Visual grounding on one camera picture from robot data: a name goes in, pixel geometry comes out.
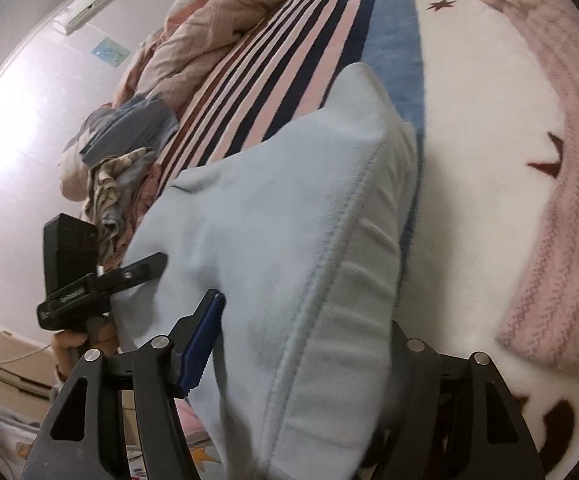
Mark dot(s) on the person's left hand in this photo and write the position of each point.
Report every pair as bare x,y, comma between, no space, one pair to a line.
64,347

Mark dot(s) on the pink knitted blanket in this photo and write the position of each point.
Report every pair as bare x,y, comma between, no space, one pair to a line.
564,260

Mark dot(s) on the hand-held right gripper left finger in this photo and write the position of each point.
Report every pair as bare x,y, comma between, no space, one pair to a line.
202,345

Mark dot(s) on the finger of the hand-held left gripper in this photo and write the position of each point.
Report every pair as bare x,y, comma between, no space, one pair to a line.
139,269

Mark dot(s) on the light blue pants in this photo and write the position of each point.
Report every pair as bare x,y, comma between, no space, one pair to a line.
279,260

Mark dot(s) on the pink striped duvet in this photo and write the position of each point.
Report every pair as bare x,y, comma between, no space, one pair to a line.
204,45

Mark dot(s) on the blue wall poster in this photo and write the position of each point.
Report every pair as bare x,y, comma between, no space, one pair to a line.
110,51

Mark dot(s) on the cartoon printed cloth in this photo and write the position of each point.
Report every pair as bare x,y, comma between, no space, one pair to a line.
199,455

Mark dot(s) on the white air conditioner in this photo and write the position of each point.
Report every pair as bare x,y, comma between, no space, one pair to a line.
87,7

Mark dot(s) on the camouflage patterned cloth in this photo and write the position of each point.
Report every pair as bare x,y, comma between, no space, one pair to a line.
114,195

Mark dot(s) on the striped printed blanket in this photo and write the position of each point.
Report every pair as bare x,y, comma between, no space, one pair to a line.
469,160

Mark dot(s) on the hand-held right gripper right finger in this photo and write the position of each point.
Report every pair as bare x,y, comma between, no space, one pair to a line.
412,365

